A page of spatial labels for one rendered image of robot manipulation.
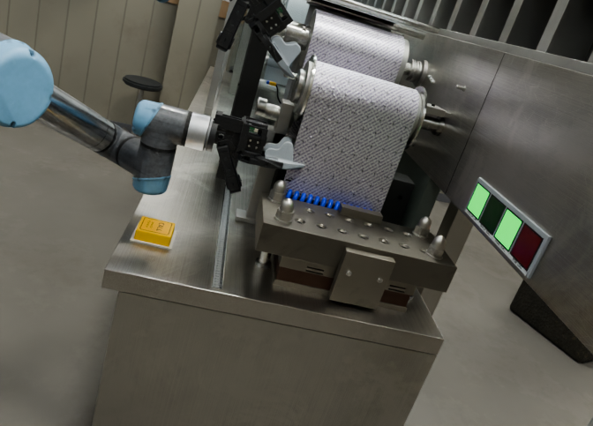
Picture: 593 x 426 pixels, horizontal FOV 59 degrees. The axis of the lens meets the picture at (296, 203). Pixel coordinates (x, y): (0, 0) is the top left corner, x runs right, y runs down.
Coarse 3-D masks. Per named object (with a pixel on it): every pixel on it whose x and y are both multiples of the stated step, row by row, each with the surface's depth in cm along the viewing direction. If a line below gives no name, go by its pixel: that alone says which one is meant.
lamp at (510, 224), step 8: (504, 216) 86; (512, 216) 84; (504, 224) 85; (512, 224) 83; (520, 224) 81; (496, 232) 87; (504, 232) 85; (512, 232) 83; (504, 240) 84; (512, 240) 82
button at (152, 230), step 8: (144, 216) 110; (144, 224) 106; (152, 224) 107; (160, 224) 108; (168, 224) 109; (136, 232) 104; (144, 232) 104; (152, 232) 104; (160, 232) 105; (168, 232) 106; (144, 240) 104; (152, 240) 105; (160, 240) 105; (168, 240) 105
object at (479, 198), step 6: (480, 186) 95; (474, 192) 97; (480, 192) 95; (486, 192) 93; (474, 198) 96; (480, 198) 94; (486, 198) 92; (474, 204) 96; (480, 204) 94; (474, 210) 96; (480, 210) 93
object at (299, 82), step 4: (300, 72) 112; (304, 72) 112; (300, 76) 111; (304, 76) 111; (296, 80) 115; (300, 80) 111; (296, 84) 112; (300, 84) 111; (292, 88) 117; (296, 88) 111; (300, 88) 111; (292, 92) 116; (296, 92) 111; (300, 92) 111; (292, 96) 114; (296, 96) 112; (292, 100) 113; (296, 100) 113
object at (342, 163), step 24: (312, 120) 111; (312, 144) 113; (336, 144) 114; (360, 144) 114; (384, 144) 114; (312, 168) 115; (336, 168) 116; (360, 168) 116; (384, 168) 117; (312, 192) 118; (336, 192) 118; (360, 192) 118; (384, 192) 119
